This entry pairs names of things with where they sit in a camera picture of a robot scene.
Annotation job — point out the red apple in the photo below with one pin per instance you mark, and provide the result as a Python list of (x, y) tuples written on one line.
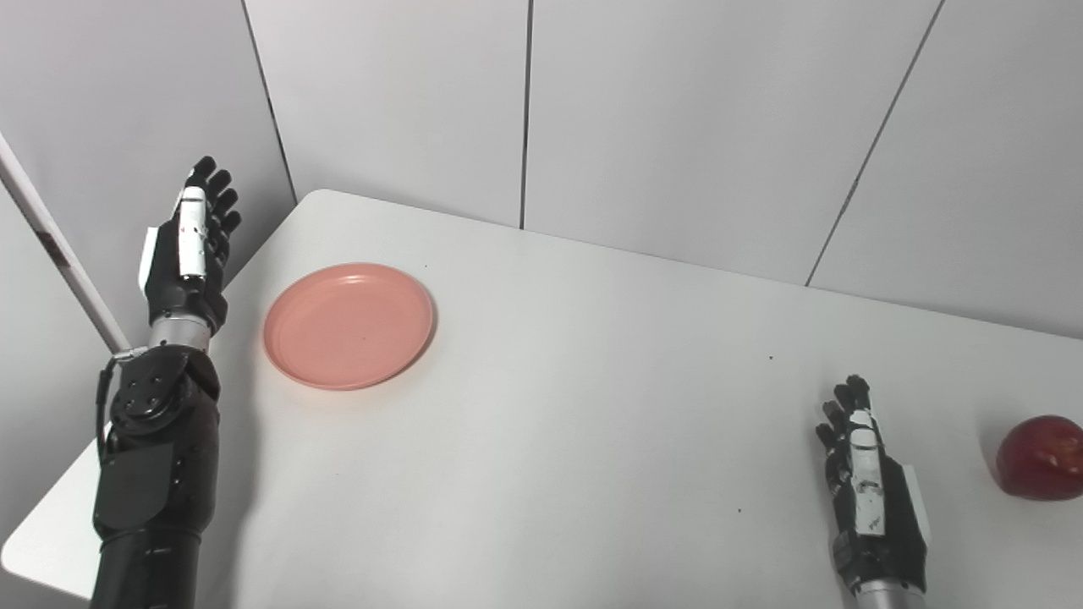
[(1045, 461)]

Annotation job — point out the white slanted bar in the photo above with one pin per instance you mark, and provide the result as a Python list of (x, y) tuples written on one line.
[(63, 254)]

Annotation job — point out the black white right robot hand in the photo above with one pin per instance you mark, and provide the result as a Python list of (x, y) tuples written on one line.
[(893, 541)]

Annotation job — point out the pink round plate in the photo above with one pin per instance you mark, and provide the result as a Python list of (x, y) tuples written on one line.
[(349, 326)]

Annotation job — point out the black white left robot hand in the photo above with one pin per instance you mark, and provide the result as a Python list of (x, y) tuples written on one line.
[(182, 292)]

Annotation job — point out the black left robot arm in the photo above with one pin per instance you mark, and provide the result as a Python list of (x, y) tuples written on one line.
[(156, 491)]

